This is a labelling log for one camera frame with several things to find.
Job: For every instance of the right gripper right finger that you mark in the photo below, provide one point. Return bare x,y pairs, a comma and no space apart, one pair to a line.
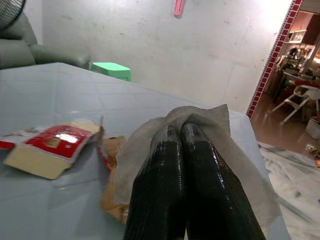
212,195

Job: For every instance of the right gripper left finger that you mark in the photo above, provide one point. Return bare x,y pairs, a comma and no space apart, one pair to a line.
160,187

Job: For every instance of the red white carton box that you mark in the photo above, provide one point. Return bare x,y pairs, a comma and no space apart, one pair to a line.
55,142

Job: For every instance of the white storage box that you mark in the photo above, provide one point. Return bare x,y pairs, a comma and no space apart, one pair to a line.
313,127

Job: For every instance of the green plastic stool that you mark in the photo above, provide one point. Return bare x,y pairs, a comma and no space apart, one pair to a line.
110,68

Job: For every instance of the white high chair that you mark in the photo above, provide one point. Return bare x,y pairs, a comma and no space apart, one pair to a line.
297,96

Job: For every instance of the red tile door trim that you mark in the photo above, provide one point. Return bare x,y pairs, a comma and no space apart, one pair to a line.
265,75

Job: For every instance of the large grey plastic table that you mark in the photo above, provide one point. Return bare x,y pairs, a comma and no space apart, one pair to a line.
62,100

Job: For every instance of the grey green sofa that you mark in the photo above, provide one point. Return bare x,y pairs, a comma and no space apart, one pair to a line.
37,53

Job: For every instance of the black standing fan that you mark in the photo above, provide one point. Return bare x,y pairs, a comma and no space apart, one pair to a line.
10,12

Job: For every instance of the pink plastic wall hanger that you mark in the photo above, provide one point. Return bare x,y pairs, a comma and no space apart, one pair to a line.
180,7

